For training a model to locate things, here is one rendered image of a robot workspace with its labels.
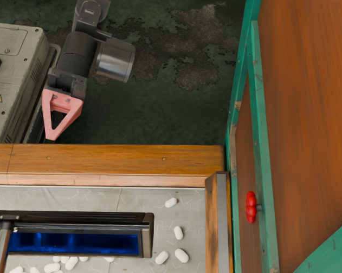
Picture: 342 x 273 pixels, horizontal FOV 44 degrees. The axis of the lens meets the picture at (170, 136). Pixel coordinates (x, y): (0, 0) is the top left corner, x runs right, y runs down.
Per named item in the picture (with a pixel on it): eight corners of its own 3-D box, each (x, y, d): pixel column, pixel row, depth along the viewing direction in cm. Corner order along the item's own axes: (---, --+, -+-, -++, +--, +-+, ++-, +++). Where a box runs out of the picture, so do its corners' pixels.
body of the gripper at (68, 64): (79, 116, 78) (89, 83, 81) (86, 88, 69) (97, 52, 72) (43, 105, 76) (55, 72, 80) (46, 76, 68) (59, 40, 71)
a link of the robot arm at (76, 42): (66, 41, 81) (69, 23, 76) (102, 53, 82) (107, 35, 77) (56, 71, 77) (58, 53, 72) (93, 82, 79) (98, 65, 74)
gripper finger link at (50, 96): (68, 155, 74) (82, 109, 78) (72, 138, 67) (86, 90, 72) (28, 144, 72) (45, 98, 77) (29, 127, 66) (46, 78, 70)
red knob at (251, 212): (242, 197, 61) (245, 187, 57) (257, 198, 61) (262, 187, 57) (244, 227, 59) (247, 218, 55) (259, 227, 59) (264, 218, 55)
